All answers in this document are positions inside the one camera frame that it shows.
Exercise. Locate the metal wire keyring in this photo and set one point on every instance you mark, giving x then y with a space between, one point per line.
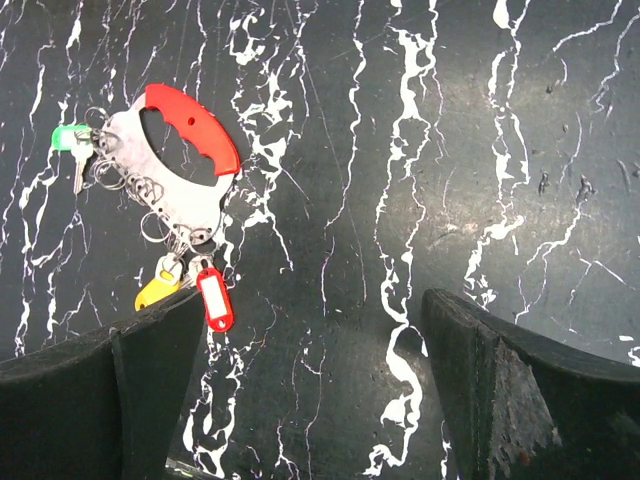
190 211

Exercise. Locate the green tagged key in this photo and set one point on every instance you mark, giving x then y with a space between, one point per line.
72 145

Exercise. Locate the red keyring opener tool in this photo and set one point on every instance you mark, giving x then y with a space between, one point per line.
186 136

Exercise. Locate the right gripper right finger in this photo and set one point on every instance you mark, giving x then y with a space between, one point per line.
519 405

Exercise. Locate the yellow tagged key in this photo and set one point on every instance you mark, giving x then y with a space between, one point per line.
165 282

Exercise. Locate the red tagged key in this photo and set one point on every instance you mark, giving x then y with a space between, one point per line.
210 283

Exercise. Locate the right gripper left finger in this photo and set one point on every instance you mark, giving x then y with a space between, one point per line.
105 404

